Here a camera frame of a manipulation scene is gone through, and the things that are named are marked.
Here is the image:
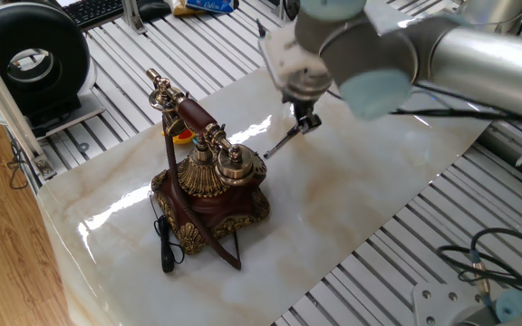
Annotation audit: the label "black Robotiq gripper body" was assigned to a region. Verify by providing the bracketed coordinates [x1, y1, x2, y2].
[281, 91, 324, 110]

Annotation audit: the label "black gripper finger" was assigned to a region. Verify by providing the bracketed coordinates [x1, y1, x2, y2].
[298, 107, 324, 136]
[291, 103, 306, 131]

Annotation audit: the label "black silver ballpoint pen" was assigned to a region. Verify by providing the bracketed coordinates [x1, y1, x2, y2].
[263, 123, 305, 160]

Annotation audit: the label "brass red phone handset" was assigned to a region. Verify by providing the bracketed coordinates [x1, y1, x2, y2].
[146, 67, 256, 187]

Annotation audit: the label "antique brass red phone base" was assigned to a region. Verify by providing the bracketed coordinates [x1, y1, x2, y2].
[150, 143, 272, 255]

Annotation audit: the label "glossy marble pattern mat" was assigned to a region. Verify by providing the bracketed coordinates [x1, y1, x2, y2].
[37, 20, 522, 326]

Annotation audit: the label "yellow orange toy turtle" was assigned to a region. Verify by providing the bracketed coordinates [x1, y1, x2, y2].
[160, 129, 197, 146]

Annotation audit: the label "blue snack packet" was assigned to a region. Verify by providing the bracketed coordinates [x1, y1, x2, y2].
[183, 0, 239, 14]

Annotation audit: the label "black computer keyboard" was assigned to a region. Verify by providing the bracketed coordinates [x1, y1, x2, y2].
[61, 0, 129, 31]

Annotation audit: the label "brown handset cord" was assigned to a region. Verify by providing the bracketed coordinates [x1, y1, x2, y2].
[161, 115, 242, 272]

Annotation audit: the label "thin black phone line cable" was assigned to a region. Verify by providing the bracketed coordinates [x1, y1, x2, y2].
[150, 192, 186, 274]

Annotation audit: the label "short aluminium post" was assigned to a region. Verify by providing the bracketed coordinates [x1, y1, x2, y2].
[122, 0, 148, 35]

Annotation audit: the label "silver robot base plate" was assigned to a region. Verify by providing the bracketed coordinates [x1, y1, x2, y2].
[412, 282, 488, 326]

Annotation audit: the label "black cable with metal plug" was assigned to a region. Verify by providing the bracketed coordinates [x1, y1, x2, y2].
[436, 226, 522, 312]

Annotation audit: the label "metal corner bracket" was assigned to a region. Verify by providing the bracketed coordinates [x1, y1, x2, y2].
[34, 156, 57, 181]

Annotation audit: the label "black floor cables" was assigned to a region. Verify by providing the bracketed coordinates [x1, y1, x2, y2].
[6, 138, 31, 190]

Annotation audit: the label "aluminium frame beam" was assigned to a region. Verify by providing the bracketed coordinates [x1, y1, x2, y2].
[0, 26, 58, 182]

